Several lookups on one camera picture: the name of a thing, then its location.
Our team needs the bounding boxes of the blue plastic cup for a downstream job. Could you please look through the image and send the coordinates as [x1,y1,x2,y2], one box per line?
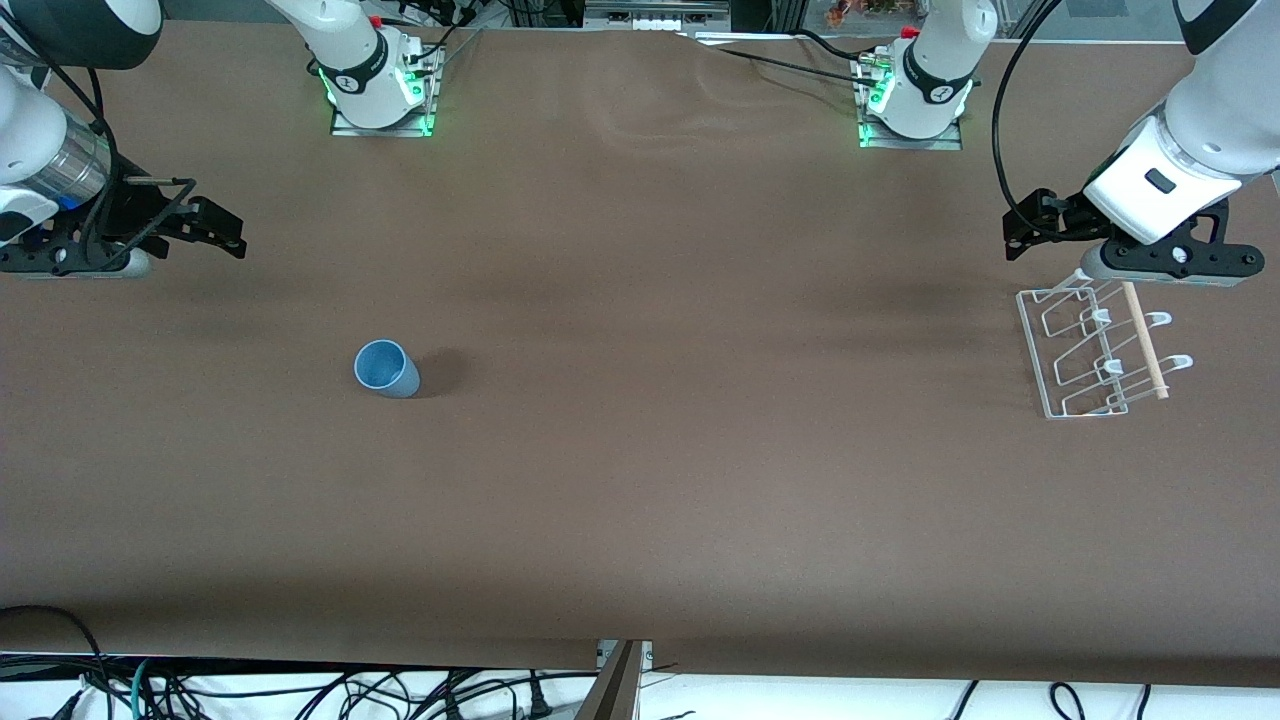
[354,339,422,400]

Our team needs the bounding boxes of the brown table cover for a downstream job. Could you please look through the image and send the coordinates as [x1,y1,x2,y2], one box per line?
[0,20,1280,691]

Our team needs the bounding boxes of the brown table support beam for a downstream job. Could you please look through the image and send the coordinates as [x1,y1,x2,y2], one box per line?
[572,640,653,720]

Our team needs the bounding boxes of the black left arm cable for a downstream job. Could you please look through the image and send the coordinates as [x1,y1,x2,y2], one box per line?
[991,0,1067,241]

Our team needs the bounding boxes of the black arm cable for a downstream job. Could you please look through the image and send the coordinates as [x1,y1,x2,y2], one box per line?
[991,0,1067,241]
[0,35,199,273]

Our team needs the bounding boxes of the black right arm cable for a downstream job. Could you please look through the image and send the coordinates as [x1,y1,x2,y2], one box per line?
[0,35,199,273]

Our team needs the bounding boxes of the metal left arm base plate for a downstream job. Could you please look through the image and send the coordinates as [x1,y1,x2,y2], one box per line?
[857,55,964,151]

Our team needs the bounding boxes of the white wire cup rack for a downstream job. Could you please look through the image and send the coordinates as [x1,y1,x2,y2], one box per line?
[1016,270,1195,420]

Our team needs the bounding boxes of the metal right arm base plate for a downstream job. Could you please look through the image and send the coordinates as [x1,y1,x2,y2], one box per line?
[330,45,438,138]

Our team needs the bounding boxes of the short black cable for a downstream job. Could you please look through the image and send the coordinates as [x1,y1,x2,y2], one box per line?
[795,27,881,63]

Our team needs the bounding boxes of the long black cable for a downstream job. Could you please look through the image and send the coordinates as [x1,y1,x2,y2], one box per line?
[690,33,881,91]

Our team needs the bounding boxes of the black looped floor cable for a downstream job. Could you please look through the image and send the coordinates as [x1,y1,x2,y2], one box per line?
[0,604,109,701]

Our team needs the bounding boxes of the aluminium frame with sockets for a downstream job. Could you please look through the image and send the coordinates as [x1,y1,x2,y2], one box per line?
[582,0,733,33]

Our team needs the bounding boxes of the teal floor cable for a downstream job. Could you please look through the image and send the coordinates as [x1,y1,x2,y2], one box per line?
[128,657,159,720]

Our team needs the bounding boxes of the black floor cable bundle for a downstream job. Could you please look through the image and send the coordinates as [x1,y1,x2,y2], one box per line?
[150,668,601,720]

